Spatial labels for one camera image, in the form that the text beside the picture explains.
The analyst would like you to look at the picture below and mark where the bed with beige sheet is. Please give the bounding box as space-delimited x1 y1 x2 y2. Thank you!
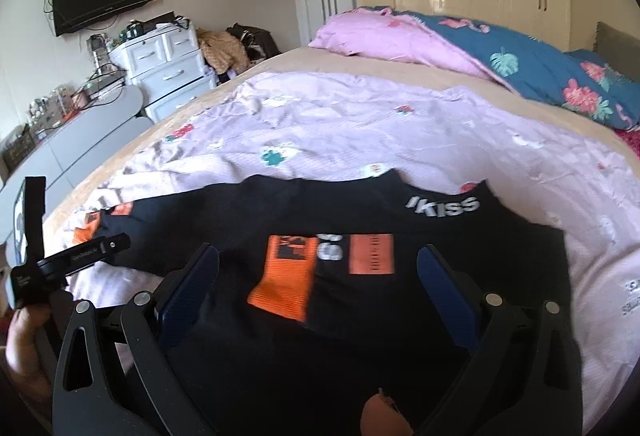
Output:
42 43 640 237

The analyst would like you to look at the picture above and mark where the white drawer cabinet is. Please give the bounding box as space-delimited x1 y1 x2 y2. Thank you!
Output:
110 21 219 124

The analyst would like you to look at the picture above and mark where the person's left hand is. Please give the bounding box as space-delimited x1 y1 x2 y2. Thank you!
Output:
4 305 57 398

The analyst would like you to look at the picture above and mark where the blue and pink floral quilt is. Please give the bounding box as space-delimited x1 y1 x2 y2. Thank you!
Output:
308 7 640 131

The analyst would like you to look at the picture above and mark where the pink strawberry print blanket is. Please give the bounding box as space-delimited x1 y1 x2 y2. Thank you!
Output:
42 71 640 436

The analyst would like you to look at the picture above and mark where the grey low cabinet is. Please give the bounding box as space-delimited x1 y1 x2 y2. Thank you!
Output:
0 85 154 242

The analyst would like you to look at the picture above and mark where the yellow brown clothes pile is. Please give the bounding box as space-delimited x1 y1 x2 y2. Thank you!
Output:
196 28 252 78

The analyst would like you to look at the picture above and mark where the clutter of small desk items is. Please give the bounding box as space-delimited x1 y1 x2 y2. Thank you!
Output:
1 83 126 172

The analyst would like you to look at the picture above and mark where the grey upholstered headboard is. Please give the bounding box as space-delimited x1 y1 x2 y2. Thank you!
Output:
594 22 640 63

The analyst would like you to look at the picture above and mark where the person's right hand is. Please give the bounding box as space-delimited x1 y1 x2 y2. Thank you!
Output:
361 388 416 436

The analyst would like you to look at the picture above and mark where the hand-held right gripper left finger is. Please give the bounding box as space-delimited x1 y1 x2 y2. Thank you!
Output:
52 243 221 436

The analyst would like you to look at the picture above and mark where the black bag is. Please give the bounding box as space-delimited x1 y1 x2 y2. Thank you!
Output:
226 23 282 63

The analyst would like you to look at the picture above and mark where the black garment with orange patches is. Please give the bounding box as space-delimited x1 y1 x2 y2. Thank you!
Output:
75 168 576 436

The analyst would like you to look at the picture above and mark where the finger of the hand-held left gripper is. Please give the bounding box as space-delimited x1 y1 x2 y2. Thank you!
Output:
12 176 48 267
62 233 132 276

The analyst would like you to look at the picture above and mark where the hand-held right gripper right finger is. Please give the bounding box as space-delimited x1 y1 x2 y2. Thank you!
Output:
415 243 583 436

